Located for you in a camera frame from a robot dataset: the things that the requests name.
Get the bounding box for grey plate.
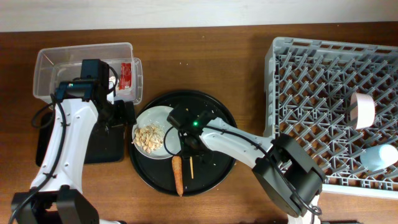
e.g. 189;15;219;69
132;106;181;159

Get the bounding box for wooden chopstick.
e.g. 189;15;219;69
189;156;194;179

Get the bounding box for orange carrot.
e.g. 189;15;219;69
172;156;183;197

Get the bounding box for pistachio shells and rice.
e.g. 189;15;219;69
133;124;165;154

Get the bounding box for pink bowl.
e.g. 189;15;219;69
349;92;376;129

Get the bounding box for light blue cup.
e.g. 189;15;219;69
360;144;397;171

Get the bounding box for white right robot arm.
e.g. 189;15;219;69
167;106;326;223

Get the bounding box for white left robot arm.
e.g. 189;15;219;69
9;59;136;223

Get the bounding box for grey dishwasher rack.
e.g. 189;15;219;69
264;37;397;199

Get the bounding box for crumpled white tissue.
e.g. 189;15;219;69
109;76;119;91

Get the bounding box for red wrapper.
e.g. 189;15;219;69
119;63;132;90

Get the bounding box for clear plastic bin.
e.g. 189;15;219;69
33;42;144;105

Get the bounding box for black rectangular tray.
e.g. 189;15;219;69
35;100;126;167

